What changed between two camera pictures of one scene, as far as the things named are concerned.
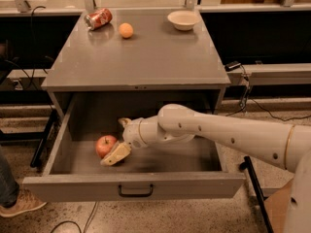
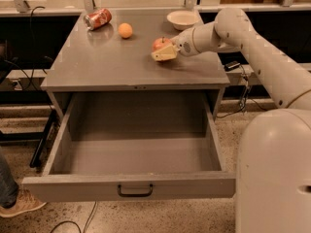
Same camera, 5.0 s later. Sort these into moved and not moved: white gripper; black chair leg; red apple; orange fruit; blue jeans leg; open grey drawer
Moved: white gripper; red apple
Not moved: orange fruit; open grey drawer; black chair leg; blue jeans leg
